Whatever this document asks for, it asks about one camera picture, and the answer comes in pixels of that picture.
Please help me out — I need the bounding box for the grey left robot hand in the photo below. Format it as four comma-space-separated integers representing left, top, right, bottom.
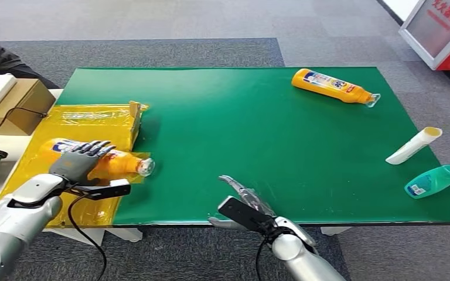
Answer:
49, 140, 117, 187

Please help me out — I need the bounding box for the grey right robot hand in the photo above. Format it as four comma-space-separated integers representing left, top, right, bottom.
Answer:
207, 175, 277, 232

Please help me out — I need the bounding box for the orange bottle with clear cap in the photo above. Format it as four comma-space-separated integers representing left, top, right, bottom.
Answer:
291, 68, 382, 108
40, 138, 156, 183

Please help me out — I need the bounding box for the white tube bottle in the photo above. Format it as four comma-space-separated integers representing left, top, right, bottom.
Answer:
385, 126, 444, 166

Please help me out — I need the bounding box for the teal plastic bottle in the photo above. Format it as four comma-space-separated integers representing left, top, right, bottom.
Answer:
404, 165, 450, 200

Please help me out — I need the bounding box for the yellow film-wrapped flat box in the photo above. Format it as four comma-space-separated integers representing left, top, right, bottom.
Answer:
0, 101, 151, 229

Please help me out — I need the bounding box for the brown cardboard box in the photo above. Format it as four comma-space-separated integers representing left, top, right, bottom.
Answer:
0, 78, 56, 136

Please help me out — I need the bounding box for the green table mat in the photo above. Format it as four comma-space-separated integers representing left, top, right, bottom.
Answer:
56, 67, 450, 227

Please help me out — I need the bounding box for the person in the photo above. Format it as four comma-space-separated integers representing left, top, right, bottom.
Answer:
0, 23, 60, 90

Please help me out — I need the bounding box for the red and white sign cabinet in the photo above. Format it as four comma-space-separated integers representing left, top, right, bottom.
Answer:
398, 0, 450, 71

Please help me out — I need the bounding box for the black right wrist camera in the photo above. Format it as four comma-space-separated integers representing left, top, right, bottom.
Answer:
217, 196, 275, 234

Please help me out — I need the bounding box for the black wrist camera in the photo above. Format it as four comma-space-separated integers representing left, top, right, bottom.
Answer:
217, 196, 275, 234
87, 179, 132, 201

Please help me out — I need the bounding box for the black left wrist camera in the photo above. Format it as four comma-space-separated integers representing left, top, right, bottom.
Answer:
87, 179, 132, 201

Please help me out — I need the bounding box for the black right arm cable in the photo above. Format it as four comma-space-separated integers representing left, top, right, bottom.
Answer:
255, 232, 274, 281

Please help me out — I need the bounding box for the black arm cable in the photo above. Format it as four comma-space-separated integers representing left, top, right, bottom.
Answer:
255, 232, 274, 281
67, 193, 108, 281

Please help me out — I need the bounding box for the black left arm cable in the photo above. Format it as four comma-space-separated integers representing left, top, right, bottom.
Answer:
67, 193, 108, 281

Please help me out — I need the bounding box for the thin black cable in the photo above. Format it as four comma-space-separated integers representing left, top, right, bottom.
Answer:
0, 107, 49, 150

